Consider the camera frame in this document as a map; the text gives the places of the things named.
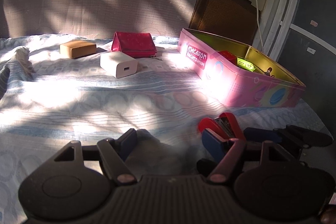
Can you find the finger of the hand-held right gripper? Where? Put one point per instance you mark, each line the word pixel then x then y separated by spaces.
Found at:
pixel 261 135

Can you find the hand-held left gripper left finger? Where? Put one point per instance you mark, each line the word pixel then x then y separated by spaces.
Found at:
pixel 130 141

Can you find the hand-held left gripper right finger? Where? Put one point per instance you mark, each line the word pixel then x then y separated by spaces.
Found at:
pixel 214 144

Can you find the red stapler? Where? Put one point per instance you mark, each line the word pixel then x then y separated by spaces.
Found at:
pixel 228 121

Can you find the pink tin box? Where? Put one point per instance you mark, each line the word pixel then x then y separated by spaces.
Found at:
pixel 236 85

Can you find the red-haired toy figure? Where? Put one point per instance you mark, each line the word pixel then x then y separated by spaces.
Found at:
pixel 268 72

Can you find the green snack packet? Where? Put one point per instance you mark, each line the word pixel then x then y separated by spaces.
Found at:
pixel 245 64

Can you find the small red box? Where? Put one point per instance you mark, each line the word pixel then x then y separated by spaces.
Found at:
pixel 228 56

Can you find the light blue patterned bed sheet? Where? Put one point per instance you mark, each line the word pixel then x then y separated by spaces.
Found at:
pixel 78 98

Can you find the white charger block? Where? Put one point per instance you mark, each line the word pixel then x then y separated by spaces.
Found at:
pixel 115 62

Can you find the magenta wallet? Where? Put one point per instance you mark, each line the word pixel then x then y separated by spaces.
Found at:
pixel 134 43

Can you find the small tan box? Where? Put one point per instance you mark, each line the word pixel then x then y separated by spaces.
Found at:
pixel 78 49

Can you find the brown woven case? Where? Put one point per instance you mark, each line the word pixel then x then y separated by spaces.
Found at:
pixel 223 11

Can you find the glass door panel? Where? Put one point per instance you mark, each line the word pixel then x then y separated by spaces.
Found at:
pixel 315 3

